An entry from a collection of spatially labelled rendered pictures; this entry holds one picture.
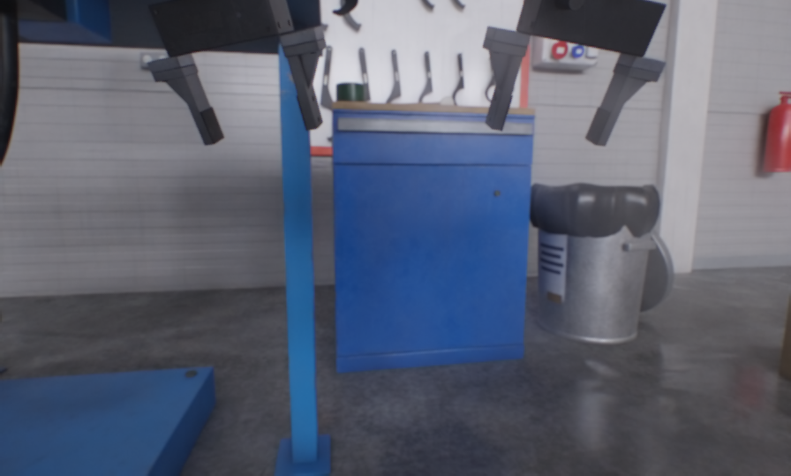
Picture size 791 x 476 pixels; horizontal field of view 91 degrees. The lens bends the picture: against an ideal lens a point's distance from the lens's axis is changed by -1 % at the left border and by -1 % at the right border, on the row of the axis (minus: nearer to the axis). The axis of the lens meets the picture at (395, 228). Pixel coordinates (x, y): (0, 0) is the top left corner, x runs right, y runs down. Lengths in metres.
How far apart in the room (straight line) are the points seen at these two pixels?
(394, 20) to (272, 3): 2.25
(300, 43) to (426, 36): 2.27
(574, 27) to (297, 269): 0.70
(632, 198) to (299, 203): 1.32
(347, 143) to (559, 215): 0.93
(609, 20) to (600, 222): 1.31
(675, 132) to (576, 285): 1.88
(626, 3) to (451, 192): 1.01
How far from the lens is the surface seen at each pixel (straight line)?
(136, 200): 2.77
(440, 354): 1.54
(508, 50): 0.46
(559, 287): 1.86
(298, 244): 0.90
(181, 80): 0.53
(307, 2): 0.85
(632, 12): 0.50
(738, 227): 4.04
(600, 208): 1.73
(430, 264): 1.42
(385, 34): 2.66
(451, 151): 1.40
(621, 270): 1.84
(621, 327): 1.94
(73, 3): 0.85
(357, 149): 1.34
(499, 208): 1.47
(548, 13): 0.46
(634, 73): 0.53
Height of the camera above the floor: 0.69
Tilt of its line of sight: 7 degrees down
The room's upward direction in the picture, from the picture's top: straight up
